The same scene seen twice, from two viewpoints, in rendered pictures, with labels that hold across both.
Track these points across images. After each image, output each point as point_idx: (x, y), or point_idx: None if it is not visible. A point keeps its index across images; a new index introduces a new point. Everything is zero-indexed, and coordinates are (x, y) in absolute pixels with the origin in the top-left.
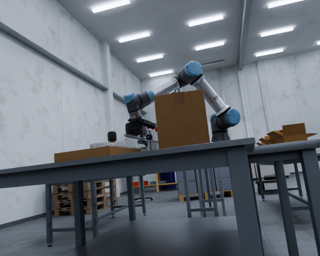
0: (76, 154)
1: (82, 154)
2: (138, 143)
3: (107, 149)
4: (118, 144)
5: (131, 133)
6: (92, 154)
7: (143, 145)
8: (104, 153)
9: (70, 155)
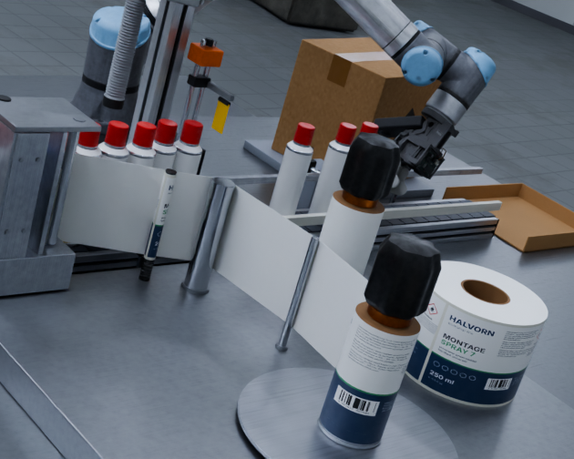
0: (565, 214)
1: (556, 210)
2: (400, 195)
3: (522, 188)
4: (363, 295)
5: (435, 171)
6: (541, 205)
7: (249, 241)
8: (525, 195)
9: None
